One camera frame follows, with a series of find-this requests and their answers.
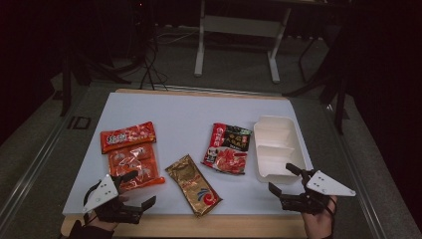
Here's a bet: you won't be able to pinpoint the black floor plate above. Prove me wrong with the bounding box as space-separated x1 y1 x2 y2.
67 116 92 130

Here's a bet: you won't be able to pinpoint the white metal desk frame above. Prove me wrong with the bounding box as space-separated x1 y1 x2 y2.
193 0 293 85

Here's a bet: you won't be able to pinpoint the black cables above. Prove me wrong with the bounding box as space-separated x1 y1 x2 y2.
138 29 200 92

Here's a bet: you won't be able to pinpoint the black stand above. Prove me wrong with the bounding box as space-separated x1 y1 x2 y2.
59 46 132 118
283 19 351 135

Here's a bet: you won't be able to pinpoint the clear orange multi-pack bag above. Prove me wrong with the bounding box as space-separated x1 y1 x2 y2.
107 142 166 193

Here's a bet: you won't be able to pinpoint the person's left hand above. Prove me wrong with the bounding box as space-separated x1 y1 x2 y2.
87 194 131 232

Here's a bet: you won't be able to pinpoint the person's right hand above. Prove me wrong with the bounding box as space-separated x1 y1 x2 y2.
301 195 338 239

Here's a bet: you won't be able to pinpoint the gold foil packet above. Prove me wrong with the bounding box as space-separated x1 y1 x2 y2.
164 153 223 218

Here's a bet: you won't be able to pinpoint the white compartment food container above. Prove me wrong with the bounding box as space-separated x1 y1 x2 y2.
253 115 308 185

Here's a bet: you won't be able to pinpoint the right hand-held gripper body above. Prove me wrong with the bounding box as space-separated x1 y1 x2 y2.
280 168 357 216

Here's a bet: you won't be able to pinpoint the white table mat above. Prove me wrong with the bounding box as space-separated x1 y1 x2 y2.
62 92 315 217

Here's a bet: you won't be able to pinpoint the red and black seasoning packet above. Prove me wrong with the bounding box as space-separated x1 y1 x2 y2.
200 122 253 176

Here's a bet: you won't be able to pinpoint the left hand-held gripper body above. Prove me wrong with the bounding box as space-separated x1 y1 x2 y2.
82 173 143 225

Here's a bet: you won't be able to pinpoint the orange snack packet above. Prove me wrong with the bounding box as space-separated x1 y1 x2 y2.
100 120 157 154

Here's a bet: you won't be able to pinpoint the metal floor rail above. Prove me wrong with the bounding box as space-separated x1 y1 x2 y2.
322 104 387 239
0 106 79 227

